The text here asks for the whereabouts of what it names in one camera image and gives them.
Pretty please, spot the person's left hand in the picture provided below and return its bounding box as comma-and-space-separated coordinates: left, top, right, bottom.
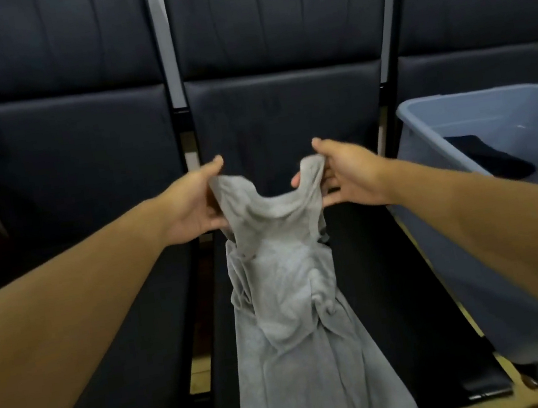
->
153, 154, 236, 249

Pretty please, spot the person's right hand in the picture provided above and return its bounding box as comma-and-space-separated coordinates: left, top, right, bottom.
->
285, 128, 395, 219

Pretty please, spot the black garment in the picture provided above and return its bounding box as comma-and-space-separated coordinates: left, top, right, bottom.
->
443, 125, 538, 190

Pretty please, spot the blue-grey plastic bin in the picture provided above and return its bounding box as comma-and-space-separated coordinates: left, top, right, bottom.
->
377, 81, 538, 381

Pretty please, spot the grey tank top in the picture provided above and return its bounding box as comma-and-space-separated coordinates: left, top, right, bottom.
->
203, 145, 421, 408

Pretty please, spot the person's left forearm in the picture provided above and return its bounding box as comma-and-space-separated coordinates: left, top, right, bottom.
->
0, 195, 198, 408

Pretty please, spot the person's right forearm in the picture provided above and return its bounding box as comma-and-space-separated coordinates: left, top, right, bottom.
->
378, 138, 538, 372

